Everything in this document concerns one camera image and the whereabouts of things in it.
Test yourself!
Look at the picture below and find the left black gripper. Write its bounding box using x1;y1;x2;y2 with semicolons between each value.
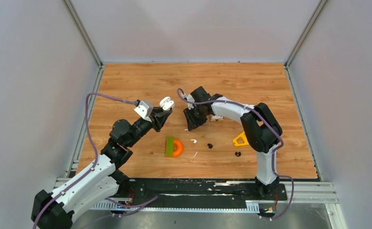
127;106;173;147

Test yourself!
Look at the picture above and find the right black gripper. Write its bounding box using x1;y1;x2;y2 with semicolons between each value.
184;104;208;132

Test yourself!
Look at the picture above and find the white earbud charging case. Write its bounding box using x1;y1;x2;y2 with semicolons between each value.
159;96;175;111

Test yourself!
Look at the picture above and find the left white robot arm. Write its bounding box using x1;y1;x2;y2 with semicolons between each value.
31;105;173;229

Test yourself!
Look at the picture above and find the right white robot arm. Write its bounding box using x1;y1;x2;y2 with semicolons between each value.
177;86;284;199

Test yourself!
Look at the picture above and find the playing card box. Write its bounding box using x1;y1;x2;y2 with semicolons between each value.
210;115;223;122

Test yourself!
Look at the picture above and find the green toy brick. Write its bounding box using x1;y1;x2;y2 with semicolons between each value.
165;136;174;157

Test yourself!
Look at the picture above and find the yellow triangle block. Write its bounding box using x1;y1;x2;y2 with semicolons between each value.
232;132;249;147

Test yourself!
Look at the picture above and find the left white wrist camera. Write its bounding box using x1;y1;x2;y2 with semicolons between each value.
134;101;153;122

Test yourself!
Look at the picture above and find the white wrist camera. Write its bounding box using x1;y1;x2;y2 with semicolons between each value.
134;101;153;122
185;94;195;110

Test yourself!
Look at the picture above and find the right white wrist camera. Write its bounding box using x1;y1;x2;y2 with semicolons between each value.
185;94;195;110

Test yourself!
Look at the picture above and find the orange half ring block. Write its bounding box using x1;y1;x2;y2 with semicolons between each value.
173;139;184;157

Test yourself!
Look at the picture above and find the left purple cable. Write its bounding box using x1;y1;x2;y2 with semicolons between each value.
32;92;139;229

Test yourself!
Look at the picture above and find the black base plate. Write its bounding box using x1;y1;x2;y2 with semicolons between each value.
111;178;287;207

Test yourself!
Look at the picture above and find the slotted cable duct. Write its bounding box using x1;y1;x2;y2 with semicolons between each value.
90;200;260;214

